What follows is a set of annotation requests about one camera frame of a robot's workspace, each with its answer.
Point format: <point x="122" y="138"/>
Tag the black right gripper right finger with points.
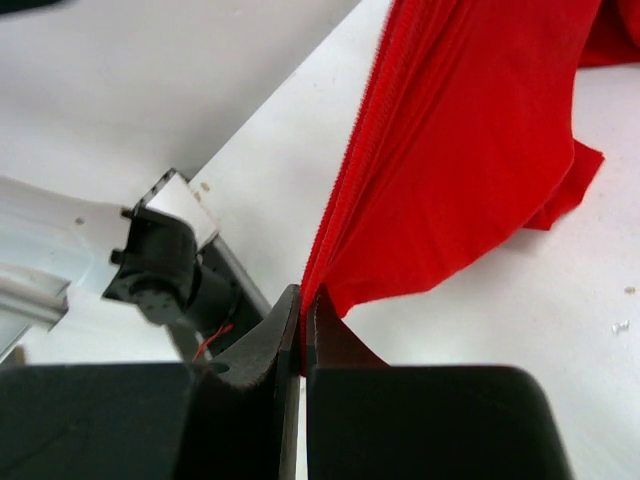
<point x="369" y="420"/>

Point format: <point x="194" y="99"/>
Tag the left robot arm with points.
<point x="164" y="255"/>

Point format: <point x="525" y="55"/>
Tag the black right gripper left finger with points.
<point x="230" y="418"/>

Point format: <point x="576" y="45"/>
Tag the red t-shirt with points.
<point x="463" y="137"/>

